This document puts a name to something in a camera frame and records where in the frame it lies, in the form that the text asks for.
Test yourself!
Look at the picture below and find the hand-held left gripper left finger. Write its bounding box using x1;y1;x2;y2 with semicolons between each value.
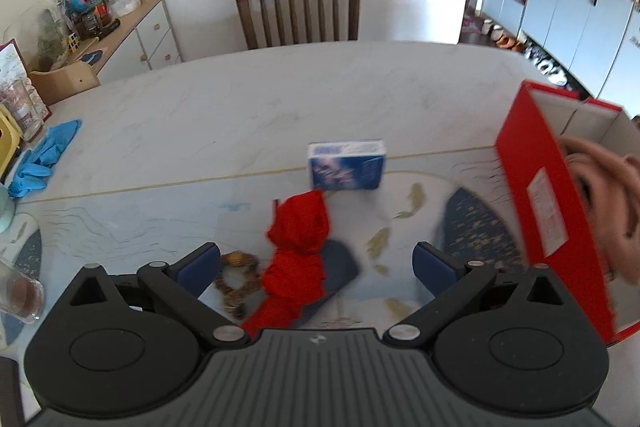
59;243;251;350

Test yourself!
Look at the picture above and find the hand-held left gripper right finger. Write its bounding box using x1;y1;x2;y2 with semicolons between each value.
382;241;582;351

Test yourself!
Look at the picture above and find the red cloth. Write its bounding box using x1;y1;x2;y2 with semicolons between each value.
240;189;332;340

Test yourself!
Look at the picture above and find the red shoe box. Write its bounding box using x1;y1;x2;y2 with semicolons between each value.
495;79;640;348

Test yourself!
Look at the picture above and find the pink fleece cloth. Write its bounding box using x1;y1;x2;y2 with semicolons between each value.
560;134;640;288

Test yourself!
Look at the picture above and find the brown braided scrunchie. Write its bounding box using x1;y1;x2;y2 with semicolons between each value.
214;251;261;318

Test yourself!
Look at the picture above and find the dark blue cloth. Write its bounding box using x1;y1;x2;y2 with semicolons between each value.
292;239;360;323

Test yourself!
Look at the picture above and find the blue printed box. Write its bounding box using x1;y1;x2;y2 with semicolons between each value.
306;138;387;192

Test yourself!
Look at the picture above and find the glass of brown drink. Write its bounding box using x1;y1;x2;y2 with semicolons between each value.
0;257;46;323

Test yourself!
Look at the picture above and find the blue rubber glove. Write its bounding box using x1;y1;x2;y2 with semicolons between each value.
7;149;53;199
30;119;82;168

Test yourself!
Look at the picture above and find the pale green cup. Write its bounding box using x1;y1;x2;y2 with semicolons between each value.
0;182;18;233

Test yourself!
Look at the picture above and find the row of shoes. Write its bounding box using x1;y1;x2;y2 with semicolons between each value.
480;19;571;90

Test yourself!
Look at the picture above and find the yellow plastic object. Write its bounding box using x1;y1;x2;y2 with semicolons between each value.
0;104;23;182

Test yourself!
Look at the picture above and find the light wooden child chair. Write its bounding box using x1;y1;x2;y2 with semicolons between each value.
29;59;101;108

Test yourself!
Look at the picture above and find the white sideboard with wooden top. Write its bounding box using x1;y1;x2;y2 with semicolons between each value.
65;0;183;82

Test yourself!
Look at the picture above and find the printed picture box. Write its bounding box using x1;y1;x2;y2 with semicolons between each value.
0;39;51;142

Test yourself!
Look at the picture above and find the dark glass jar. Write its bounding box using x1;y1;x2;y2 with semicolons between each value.
75;4;121;40

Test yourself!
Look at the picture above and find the clear plastic container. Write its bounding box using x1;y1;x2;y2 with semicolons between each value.
2;0;71;72

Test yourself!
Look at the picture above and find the white and wood wall cabinet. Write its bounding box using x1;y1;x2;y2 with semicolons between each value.
480;0;640;118

